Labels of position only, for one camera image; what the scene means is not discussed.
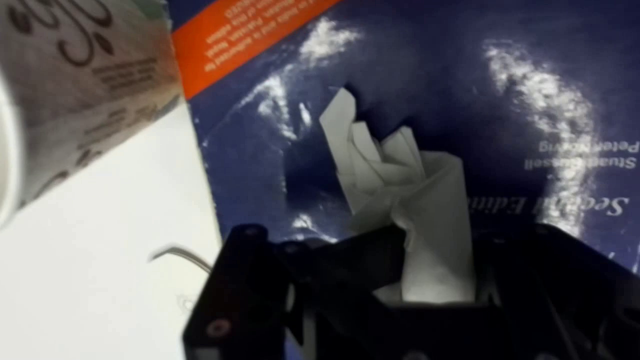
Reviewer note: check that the printed paper coffee cup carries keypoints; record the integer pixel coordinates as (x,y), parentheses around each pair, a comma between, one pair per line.
(72,93)

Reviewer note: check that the white paper tissue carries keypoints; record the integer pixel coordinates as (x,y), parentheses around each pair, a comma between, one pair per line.
(426,212)

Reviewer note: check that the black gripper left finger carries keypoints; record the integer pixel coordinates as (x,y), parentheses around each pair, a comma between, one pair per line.
(266,292)

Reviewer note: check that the blue hardcover book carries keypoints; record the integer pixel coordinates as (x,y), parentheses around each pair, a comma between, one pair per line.
(433,81)

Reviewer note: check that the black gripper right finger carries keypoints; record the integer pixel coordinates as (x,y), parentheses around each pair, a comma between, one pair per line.
(567,301)

